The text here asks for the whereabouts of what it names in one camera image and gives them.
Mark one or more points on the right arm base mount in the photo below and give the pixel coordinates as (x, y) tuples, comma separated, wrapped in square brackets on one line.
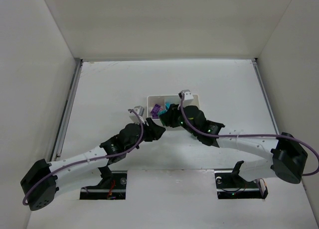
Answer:
[(230, 186)]

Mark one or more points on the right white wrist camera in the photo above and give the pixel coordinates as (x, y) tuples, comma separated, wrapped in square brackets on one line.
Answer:
[(186, 96)]

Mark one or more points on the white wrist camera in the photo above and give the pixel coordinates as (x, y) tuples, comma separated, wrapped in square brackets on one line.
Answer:
[(186, 96), (139, 110)]

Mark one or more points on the purple curved lego brick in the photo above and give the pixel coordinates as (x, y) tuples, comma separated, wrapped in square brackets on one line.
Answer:
[(154, 116)]

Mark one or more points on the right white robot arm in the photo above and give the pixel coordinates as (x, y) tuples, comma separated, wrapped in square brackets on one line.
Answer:
[(279, 156)]

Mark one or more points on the aluminium rail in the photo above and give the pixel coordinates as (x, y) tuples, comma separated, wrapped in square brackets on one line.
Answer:
[(266, 99), (63, 125)]

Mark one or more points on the purple lego plate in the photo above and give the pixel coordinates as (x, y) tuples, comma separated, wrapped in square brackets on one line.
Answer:
[(155, 110)]

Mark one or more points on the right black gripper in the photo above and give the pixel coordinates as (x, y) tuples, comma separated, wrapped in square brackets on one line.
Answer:
[(173, 116)]

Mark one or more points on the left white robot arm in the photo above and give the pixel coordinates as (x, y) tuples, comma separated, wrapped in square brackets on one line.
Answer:
[(44, 181)]

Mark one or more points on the left aluminium rail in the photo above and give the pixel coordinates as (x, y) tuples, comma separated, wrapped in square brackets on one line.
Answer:
[(63, 125)]

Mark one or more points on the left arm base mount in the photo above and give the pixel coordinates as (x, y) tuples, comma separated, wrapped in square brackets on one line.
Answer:
[(109, 189)]

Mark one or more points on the white three-compartment tray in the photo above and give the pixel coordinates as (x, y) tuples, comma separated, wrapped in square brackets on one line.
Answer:
[(173, 99)]

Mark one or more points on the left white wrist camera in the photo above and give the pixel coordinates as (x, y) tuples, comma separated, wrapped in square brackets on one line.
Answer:
[(139, 110)]

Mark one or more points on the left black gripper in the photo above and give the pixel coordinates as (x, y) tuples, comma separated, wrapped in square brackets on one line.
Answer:
[(149, 131)]

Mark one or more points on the right aluminium rail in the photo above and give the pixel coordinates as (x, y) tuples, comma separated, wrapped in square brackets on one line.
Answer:
[(266, 99)]

